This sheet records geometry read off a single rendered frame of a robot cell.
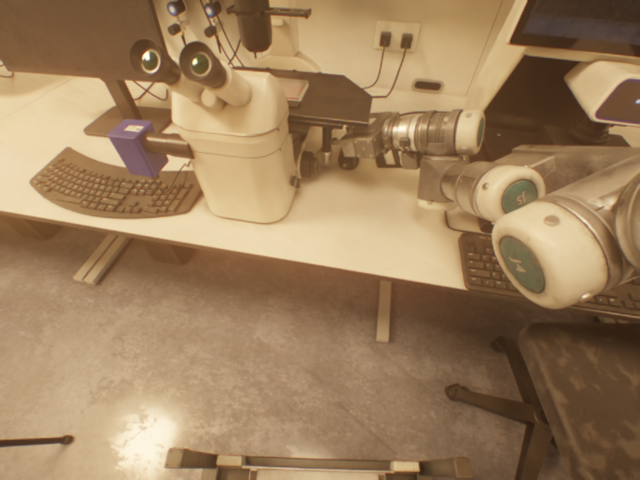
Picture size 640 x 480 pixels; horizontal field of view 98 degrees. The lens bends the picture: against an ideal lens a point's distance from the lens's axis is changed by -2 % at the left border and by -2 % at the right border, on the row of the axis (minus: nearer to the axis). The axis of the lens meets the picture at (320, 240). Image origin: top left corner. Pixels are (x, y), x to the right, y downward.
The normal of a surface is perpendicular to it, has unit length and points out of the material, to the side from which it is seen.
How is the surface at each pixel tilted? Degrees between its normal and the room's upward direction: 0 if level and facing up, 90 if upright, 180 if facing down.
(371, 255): 0
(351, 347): 0
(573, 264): 41
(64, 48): 86
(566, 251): 31
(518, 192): 56
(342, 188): 0
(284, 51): 105
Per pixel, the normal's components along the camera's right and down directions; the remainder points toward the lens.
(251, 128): -0.04, 0.22
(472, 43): -0.19, 0.76
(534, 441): -0.07, -0.53
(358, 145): -0.56, 0.65
